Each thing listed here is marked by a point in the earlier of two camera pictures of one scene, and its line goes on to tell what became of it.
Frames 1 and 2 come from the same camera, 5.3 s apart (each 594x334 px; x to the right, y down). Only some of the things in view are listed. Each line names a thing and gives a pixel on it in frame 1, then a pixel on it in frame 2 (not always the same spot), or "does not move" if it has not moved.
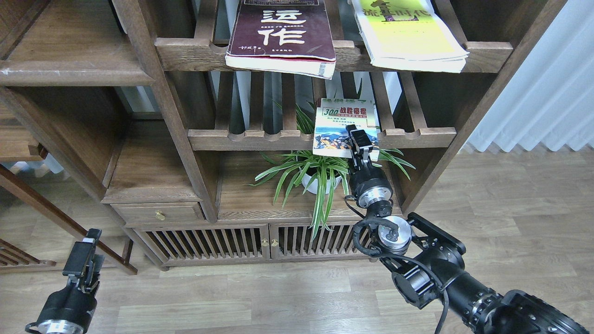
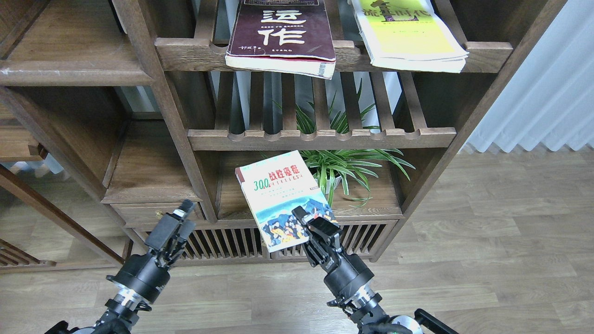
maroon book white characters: (293, 36) does not move
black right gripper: (367, 185) to (320, 242)
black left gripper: (70, 309) to (140, 273)
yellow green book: (410, 35) does not move
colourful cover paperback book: (331, 137) to (275, 186)
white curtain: (549, 100) does not move
